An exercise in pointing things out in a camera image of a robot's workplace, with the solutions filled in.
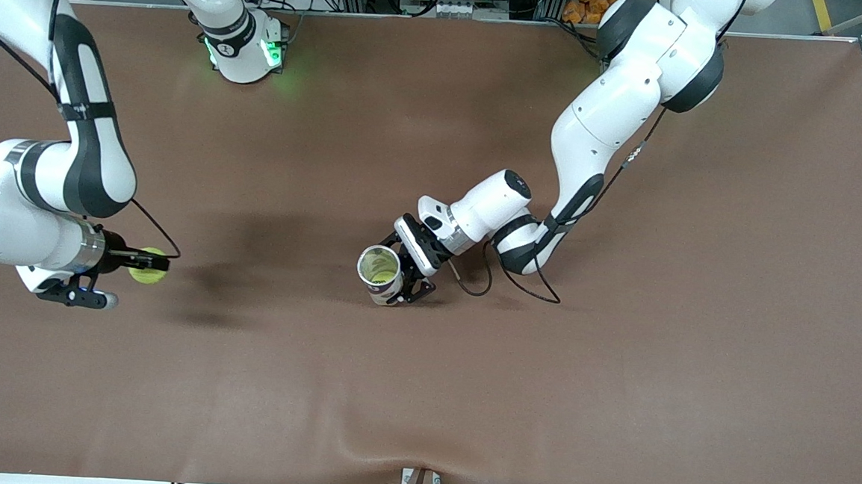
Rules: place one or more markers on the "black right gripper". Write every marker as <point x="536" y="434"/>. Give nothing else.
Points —
<point x="112" y="260"/>

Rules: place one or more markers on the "yellow tennis ball block print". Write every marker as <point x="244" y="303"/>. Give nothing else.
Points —
<point x="148" y="278"/>

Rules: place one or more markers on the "white power strip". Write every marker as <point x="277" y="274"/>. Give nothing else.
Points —
<point x="456" y="9"/>

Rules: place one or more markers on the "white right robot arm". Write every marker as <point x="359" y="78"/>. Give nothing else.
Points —
<point x="4" y="242"/>

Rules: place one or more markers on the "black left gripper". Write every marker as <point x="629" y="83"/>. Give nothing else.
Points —
<point x="428" y="257"/>

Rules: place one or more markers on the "silver tennis ball can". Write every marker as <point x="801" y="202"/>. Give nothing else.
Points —
<point x="387" y="294"/>

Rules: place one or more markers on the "brown table mat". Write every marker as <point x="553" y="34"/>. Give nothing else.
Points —
<point x="422" y="391"/>

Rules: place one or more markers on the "yellow tennis ball script print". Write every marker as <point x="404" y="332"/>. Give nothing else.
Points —
<point x="384" y="276"/>

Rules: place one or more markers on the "pile of orange items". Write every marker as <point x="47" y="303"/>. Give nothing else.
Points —
<point x="584" y="8"/>

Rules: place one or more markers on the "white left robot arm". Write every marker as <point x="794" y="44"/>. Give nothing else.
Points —
<point x="603" y="118"/>

